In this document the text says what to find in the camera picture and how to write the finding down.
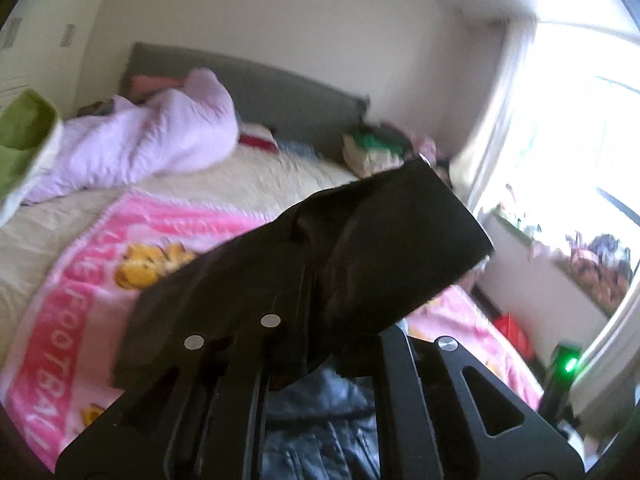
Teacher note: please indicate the red pillow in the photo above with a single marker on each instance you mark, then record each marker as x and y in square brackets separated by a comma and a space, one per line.
[257, 141]

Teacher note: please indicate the pink cartoon printed blanket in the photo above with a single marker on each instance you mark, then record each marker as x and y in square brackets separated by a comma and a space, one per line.
[75, 300]

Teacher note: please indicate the cream curtain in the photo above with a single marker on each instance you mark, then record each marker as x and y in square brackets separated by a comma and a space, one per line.
[495, 125]

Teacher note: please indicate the white wardrobe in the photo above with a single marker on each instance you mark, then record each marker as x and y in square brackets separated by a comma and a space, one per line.
[35, 25]

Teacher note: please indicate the red bag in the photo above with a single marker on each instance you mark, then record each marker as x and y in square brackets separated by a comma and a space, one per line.
[514, 337]

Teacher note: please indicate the cream bedspread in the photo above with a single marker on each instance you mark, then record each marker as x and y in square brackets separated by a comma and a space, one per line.
[260, 180]

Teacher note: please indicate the green cloth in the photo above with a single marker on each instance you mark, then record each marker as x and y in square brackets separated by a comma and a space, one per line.
[20, 135]

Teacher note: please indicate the pile of folded clothes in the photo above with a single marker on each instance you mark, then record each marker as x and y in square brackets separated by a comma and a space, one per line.
[385, 147]

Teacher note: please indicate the black leather jacket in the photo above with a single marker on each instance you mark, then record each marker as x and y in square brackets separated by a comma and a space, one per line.
[380, 240]

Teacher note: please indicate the lilac quilt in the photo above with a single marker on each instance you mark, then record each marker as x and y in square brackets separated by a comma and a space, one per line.
[150, 135]

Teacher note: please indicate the grey bed headboard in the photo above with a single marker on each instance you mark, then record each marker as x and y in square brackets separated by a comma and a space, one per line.
[295, 100]

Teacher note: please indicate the clutter of clothes on sill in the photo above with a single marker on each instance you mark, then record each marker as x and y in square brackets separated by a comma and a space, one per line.
[585, 255]

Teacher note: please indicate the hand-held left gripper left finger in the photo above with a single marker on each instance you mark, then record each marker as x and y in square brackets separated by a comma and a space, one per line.
[235, 360]

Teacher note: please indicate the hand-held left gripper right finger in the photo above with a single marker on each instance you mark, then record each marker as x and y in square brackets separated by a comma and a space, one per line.
[450, 390]

